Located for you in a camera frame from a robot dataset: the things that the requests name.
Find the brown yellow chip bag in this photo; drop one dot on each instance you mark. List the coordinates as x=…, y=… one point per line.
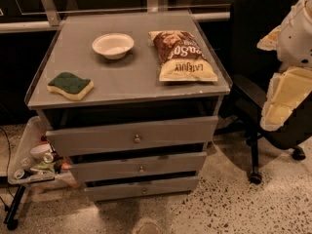
x=181, y=58

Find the clear plastic side bin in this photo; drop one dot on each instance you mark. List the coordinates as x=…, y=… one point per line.
x=30, y=172

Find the grey top drawer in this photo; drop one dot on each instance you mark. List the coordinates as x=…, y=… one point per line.
x=92, y=140

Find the white paper bowl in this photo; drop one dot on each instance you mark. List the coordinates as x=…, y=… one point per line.
x=113, y=45

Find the grey drawer cabinet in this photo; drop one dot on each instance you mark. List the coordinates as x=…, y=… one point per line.
x=126, y=90

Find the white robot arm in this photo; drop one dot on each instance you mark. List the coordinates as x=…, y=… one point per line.
x=292, y=39

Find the silver can in bin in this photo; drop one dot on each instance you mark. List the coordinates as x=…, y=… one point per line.
x=48, y=158

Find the black office chair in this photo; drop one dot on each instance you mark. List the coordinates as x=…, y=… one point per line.
x=250, y=70

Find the green yellow sponge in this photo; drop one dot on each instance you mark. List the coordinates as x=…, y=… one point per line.
x=70, y=86

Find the metal rail with brackets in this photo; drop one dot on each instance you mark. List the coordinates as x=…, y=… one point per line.
x=39, y=15

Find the white cup in bin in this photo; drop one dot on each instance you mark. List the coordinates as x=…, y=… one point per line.
x=38, y=151

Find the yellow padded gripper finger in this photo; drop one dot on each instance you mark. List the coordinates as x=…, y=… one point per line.
x=285, y=93

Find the black stand leg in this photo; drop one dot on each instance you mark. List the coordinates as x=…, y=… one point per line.
x=10, y=220

